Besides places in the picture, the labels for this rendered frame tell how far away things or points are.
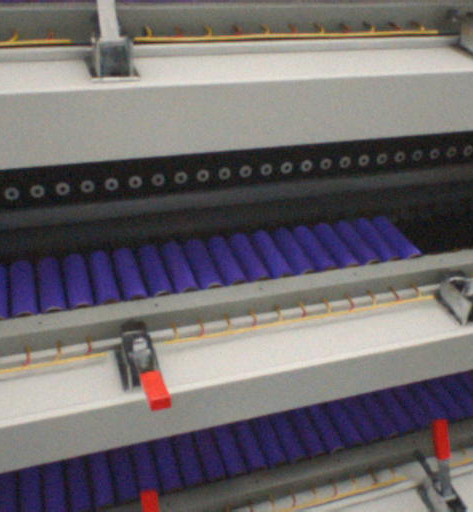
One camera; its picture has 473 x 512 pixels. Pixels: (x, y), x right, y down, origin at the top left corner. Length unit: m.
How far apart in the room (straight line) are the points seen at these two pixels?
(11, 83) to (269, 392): 0.27
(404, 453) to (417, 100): 0.35
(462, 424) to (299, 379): 0.27
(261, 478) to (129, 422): 0.19
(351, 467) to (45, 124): 0.42
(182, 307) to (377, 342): 0.15
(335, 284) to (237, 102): 0.18
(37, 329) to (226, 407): 0.14
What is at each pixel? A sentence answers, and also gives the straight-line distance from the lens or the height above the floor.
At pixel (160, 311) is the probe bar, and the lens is 0.45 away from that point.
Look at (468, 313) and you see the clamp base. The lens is 0.52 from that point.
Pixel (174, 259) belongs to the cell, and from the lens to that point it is 0.51.
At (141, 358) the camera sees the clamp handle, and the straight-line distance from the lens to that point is 0.41.
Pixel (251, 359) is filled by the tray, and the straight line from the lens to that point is 0.45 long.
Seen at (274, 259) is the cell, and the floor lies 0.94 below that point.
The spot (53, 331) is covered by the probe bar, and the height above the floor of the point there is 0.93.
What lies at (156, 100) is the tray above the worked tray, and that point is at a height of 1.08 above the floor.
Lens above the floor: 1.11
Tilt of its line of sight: 19 degrees down
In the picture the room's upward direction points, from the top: 2 degrees counter-clockwise
